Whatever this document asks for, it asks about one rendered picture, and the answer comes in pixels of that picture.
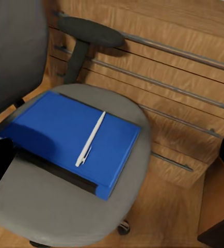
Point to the pen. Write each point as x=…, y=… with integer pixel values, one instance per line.
x=89, y=141

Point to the cabinet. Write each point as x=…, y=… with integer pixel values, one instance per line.
x=211, y=227
x=171, y=66

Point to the swivel chair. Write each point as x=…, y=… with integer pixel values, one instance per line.
x=35, y=204

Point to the bookcase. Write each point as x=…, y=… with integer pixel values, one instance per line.
x=45, y=85

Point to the folder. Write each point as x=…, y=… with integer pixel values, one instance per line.
x=52, y=133

